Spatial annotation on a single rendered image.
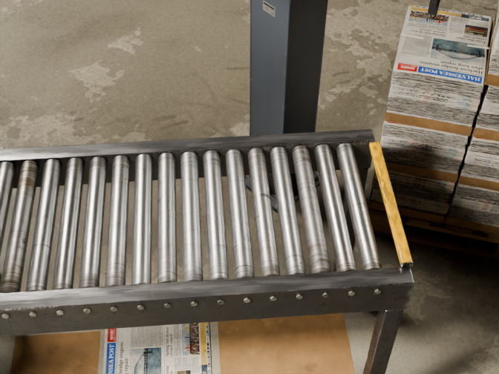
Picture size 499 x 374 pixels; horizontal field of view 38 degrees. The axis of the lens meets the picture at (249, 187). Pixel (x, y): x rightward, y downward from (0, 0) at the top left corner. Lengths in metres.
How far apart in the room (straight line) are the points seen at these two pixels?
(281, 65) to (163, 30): 1.47
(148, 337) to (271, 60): 1.07
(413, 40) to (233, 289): 1.12
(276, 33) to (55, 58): 1.62
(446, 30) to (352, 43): 1.32
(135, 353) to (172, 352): 0.13
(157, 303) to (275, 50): 1.07
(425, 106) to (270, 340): 0.97
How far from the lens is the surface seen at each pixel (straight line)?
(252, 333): 2.67
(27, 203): 2.07
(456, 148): 2.57
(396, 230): 1.93
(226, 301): 1.82
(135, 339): 2.68
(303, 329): 2.68
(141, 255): 1.88
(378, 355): 2.15
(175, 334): 2.67
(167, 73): 3.64
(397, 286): 1.86
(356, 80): 3.62
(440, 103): 2.45
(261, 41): 2.56
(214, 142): 2.13
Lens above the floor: 2.30
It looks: 48 degrees down
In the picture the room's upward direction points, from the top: straight up
